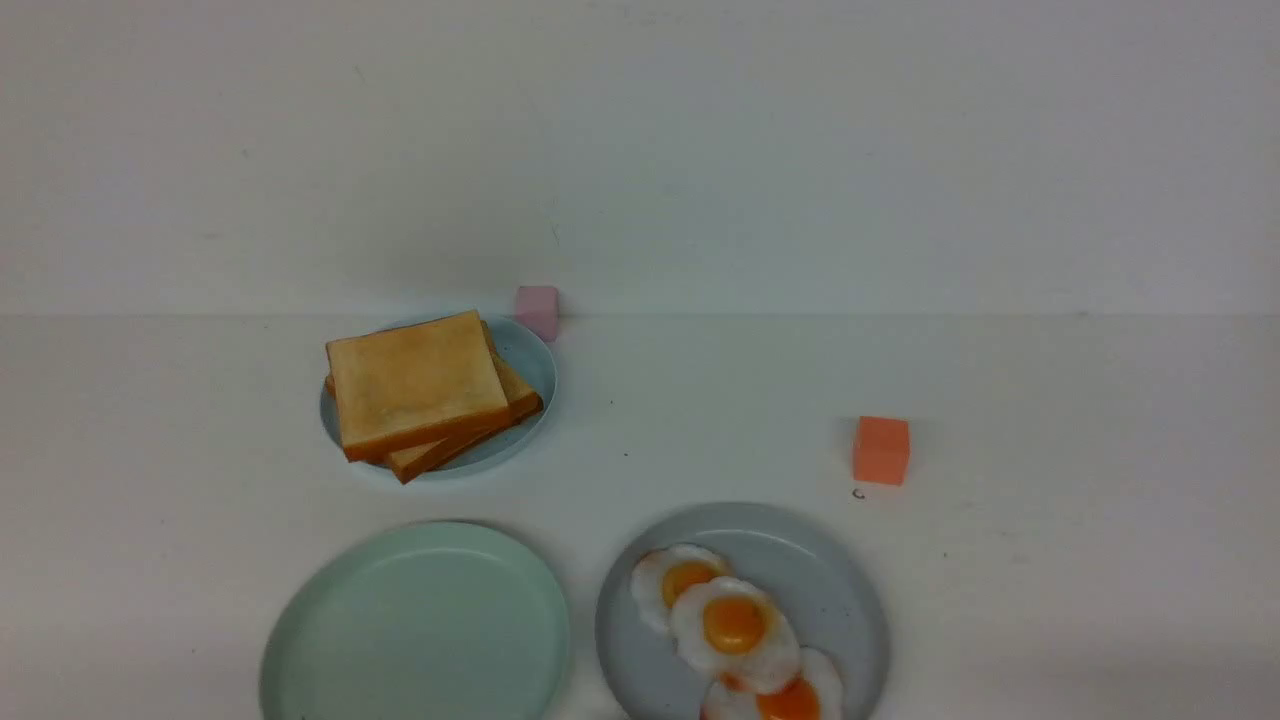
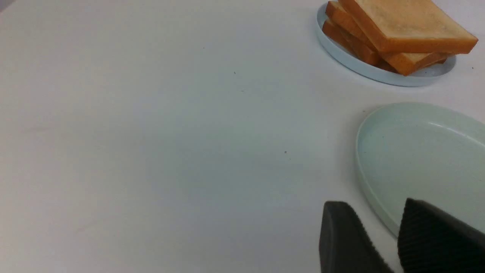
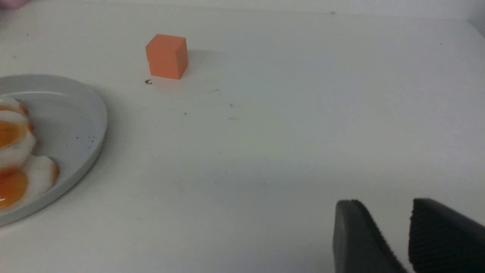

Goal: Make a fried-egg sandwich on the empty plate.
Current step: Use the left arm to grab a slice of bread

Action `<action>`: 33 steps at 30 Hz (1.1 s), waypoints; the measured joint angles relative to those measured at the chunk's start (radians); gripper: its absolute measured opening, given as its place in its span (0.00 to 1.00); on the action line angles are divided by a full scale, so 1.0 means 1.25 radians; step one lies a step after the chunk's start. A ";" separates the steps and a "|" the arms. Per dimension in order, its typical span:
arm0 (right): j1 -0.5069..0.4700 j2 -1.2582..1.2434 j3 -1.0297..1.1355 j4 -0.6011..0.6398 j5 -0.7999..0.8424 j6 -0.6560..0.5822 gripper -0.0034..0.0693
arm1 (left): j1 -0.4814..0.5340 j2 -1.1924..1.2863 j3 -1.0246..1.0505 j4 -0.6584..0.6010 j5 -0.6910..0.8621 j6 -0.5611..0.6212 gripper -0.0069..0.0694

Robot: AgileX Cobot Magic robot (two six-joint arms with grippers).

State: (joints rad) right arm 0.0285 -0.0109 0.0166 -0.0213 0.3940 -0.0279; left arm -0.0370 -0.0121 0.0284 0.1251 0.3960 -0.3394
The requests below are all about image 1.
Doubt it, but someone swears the fried egg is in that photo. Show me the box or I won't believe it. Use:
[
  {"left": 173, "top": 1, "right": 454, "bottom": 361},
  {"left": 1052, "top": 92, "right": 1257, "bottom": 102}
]
[
  {"left": 628, "top": 543, "right": 733, "bottom": 637},
  {"left": 669, "top": 577, "right": 801, "bottom": 694},
  {"left": 699, "top": 646, "right": 845, "bottom": 719}
]

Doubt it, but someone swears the toast slice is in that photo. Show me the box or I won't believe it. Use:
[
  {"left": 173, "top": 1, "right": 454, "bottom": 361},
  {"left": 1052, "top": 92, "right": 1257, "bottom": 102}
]
[
  {"left": 381, "top": 315, "right": 558, "bottom": 486},
  {"left": 325, "top": 310, "right": 512, "bottom": 462}
]

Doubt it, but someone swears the mint green plate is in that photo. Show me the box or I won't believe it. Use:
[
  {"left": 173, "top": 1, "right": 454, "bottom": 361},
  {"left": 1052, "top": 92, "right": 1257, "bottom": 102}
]
[{"left": 259, "top": 521, "right": 572, "bottom": 719}]

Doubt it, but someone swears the grey egg plate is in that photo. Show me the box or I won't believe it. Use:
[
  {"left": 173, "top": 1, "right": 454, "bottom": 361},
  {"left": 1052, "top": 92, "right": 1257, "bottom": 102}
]
[{"left": 594, "top": 502, "right": 892, "bottom": 719}]

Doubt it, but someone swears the orange cube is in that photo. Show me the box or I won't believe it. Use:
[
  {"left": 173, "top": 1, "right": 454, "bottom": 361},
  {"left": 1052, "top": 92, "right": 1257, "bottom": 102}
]
[{"left": 852, "top": 416, "right": 911, "bottom": 487}]

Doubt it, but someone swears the pink cube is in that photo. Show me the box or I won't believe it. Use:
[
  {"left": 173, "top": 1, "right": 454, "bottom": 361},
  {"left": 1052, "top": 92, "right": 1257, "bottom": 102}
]
[{"left": 515, "top": 286, "right": 561, "bottom": 343}]

